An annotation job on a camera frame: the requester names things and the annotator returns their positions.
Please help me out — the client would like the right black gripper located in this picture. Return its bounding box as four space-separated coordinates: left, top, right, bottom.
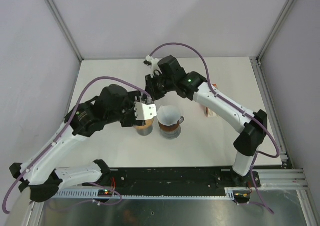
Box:
143 72 176 101

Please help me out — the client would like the dark wooden dripper ring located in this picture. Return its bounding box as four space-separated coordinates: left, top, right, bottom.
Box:
158 121 181 133

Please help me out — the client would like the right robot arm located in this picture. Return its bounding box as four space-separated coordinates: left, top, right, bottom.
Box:
144 55 268 186

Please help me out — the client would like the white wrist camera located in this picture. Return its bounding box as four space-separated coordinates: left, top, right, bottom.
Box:
143 55 159 72
134 101 158 121

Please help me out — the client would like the light wooden dripper ring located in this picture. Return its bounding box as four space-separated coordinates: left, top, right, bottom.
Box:
133 118 155 130

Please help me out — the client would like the right aluminium corner post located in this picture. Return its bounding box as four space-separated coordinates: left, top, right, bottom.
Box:
256 0 298 62

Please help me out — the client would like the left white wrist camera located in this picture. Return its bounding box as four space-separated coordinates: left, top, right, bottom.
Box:
134 101 158 121

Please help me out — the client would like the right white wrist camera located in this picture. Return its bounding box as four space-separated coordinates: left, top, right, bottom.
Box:
143 55 159 72

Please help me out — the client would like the orange coffee filter holder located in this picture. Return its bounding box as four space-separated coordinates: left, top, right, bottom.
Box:
203 83 219 116

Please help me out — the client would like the white paper cone filter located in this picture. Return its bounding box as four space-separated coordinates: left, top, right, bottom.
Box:
157 105 182 126

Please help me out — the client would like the clear ribbed glass server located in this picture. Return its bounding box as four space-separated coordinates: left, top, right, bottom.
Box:
160 126 182 139

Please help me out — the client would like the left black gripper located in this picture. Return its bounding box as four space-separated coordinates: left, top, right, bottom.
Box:
105 90 146 126

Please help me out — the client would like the aluminium corner post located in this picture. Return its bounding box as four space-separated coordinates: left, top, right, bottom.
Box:
44 0 83 62
256 0 298 62

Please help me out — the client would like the left aluminium corner post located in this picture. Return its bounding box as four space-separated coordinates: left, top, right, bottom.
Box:
44 0 83 62

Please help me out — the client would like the white slotted cable duct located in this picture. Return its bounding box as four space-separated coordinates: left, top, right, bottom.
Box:
54 187 238 201

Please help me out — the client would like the grey glass carafe with collar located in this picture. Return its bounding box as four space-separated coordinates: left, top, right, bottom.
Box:
135 125 153 136

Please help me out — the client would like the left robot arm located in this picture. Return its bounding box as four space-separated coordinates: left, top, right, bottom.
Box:
9 84 157 202

